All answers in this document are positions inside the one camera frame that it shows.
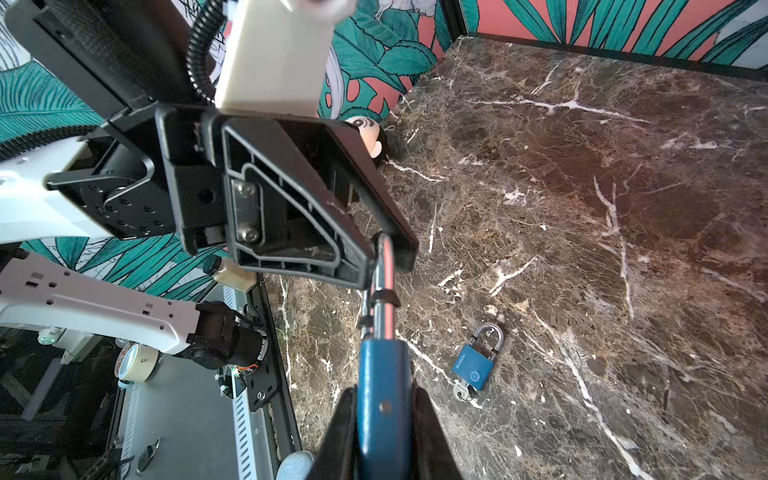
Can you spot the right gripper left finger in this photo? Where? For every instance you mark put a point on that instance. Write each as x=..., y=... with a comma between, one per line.
x=336, y=458

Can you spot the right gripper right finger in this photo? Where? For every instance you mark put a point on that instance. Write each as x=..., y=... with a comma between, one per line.
x=431, y=457

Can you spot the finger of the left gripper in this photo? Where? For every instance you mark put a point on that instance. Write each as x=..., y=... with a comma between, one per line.
x=357, y=164

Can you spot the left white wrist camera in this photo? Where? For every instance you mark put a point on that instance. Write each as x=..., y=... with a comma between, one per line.
x=276, y=55

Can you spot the plush doll striped shirt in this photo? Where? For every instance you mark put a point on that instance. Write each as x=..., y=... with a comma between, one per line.
x=372, y=135

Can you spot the blue padlock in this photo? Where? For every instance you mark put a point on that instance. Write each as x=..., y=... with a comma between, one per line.
x=383, y=412
x=472, y=367

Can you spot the white vented rail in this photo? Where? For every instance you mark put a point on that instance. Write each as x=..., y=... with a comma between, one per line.
x=246, y=463

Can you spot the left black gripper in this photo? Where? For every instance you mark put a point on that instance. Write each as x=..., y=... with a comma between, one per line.
x=287, y=182

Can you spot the masking tape roll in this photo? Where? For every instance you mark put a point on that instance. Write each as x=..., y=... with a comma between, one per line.
x=135, y=363

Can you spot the blue grey pouch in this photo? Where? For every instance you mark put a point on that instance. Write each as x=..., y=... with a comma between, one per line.
x=296, y=466

